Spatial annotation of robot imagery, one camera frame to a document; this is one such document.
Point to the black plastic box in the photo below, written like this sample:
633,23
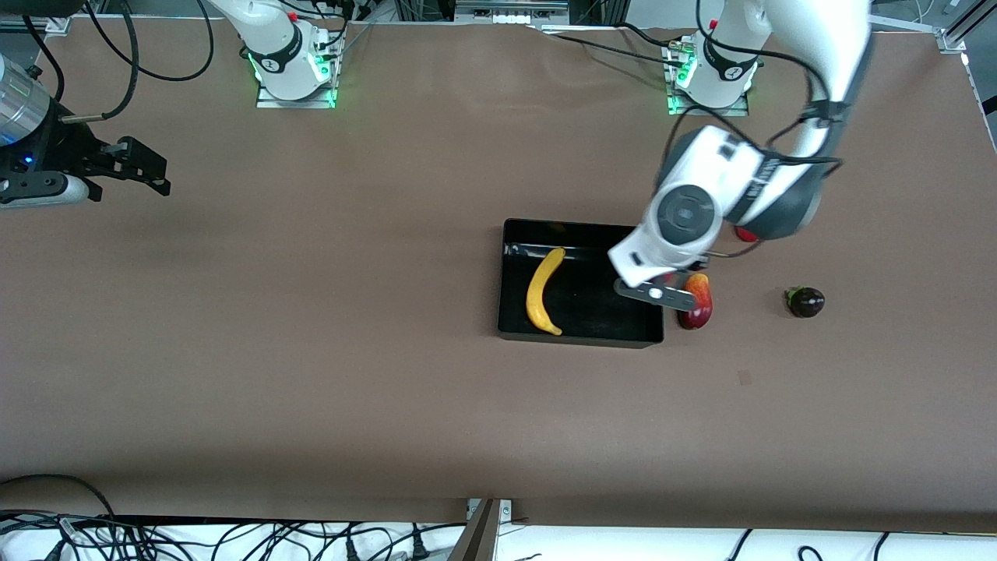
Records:
592,312

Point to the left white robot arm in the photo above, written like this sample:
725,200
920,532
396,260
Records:
810,31

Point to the red yellow mango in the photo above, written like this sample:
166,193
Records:
699,313

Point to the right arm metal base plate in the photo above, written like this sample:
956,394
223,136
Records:
311,101

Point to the red pomegranate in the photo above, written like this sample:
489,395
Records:
748,233

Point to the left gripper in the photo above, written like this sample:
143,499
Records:
697,266

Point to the dark purple eggplant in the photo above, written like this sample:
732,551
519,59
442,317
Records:
808,302

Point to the silver metal bracket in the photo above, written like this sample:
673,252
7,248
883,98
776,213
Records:
505,510

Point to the brown table cover sheet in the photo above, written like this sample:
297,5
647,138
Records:
311,389

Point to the yellow banana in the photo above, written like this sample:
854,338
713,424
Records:
537,300

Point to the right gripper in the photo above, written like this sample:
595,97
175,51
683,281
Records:
72,158

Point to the white power strip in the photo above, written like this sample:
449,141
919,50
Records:
510,12

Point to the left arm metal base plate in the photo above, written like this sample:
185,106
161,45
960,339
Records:
680,107

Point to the aluminium frame profile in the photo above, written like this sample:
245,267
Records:
962,27
31,25

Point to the dark angled post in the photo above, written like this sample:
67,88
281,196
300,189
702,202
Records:
477,541

